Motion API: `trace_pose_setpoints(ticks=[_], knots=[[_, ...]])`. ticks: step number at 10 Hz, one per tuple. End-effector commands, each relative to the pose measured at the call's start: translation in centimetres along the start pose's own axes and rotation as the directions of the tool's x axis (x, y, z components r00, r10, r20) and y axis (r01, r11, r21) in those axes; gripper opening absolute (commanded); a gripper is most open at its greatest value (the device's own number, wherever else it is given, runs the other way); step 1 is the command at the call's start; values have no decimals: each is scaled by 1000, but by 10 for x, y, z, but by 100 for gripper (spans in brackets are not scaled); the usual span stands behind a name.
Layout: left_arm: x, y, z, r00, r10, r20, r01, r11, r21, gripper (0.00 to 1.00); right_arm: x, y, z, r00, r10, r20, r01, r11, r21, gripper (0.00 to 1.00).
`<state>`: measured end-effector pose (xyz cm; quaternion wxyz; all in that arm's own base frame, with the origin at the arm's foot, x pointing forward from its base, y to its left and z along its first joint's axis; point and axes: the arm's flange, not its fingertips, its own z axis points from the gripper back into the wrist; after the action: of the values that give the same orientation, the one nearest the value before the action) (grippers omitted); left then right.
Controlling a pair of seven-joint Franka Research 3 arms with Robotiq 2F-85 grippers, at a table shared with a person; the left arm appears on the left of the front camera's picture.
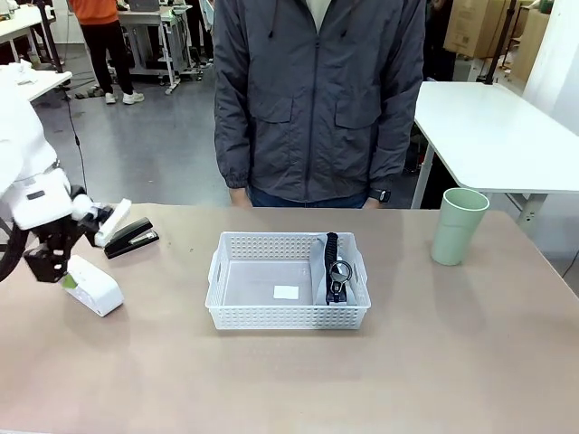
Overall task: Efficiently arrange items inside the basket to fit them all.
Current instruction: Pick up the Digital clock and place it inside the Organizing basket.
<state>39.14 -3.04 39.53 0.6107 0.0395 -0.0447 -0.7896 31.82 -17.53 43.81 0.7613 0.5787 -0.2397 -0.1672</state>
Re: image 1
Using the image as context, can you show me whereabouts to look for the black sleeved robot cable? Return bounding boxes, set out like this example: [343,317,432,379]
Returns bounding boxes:
[0,220,29,282]

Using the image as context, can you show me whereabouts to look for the person in grey jacket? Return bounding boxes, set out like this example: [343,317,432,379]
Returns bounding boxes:
[212,0,429,210]

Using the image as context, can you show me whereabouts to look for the person in orange top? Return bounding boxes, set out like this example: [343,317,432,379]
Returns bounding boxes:
[67,0,146,106]

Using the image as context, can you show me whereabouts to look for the black braided strap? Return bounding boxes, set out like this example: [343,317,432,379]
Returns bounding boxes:
[321,231,341,305]

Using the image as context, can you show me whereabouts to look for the large white side table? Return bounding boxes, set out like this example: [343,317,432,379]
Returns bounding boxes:
[410,80,579,222]

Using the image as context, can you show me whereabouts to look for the black stapler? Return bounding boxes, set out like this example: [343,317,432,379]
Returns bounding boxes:
[103,216,161,260]

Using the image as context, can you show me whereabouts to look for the white wall panel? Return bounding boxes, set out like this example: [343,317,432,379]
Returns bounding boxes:
[522,0,579,137]

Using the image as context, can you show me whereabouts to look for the black tripod pole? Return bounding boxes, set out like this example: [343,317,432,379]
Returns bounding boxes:
[38,0,65,74]

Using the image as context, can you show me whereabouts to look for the white perforated plastic basket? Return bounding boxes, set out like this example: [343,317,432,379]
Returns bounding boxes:
[205,231,373,332]

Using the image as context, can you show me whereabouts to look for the silver key ring carabiner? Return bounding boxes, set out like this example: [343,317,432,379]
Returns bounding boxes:
[326,259,355,305]

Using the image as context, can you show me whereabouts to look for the white desk with papers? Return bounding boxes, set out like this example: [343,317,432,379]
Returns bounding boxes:
[0,61,73,104]

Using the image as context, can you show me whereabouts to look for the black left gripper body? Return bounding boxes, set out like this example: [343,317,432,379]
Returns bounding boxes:
[32,184,100,266]

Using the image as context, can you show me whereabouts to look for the person's right hand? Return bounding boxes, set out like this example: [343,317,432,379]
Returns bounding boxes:
[228,184,252,208]

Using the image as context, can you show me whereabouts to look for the white framed workbench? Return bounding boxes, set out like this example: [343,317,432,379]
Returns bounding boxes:
[118,4,194,96]

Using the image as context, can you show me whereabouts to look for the person in dark trousers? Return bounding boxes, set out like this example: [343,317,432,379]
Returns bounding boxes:
[184,0,216,70]

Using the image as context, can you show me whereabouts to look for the black stand pole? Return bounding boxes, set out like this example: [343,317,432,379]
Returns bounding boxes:
[479,0,517,85]

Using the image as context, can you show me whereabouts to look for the pale green plastic cup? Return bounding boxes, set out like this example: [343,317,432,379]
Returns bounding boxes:
[430,187,491,267]

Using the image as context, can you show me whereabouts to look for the white rectangular box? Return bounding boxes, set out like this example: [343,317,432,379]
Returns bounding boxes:
[62,255,126,318]

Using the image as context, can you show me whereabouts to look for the brown cardboard box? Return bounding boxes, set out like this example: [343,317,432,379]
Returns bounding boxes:
[442,0,521,59]

